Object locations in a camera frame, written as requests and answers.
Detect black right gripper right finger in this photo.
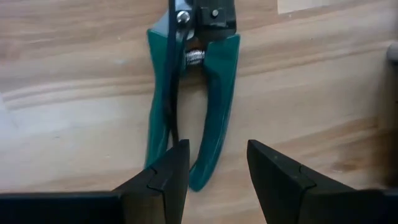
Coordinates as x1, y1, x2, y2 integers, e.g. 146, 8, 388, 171
246, 139, 358, 224

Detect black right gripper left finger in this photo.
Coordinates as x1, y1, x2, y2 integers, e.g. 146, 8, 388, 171
112, 139, 191, 224

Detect green handled pruning shears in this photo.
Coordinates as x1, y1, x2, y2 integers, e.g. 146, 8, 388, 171
144, 0, 242, 193

